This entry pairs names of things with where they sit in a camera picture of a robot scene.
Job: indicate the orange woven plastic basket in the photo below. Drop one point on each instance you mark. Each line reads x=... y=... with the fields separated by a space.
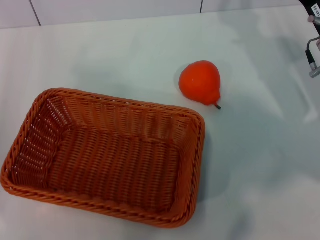
x=112 y=162

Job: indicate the orange plastic pear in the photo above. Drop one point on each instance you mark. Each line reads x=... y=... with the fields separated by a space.
x=198 y=80

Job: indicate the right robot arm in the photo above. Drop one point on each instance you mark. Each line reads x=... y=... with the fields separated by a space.
x=313 y=10

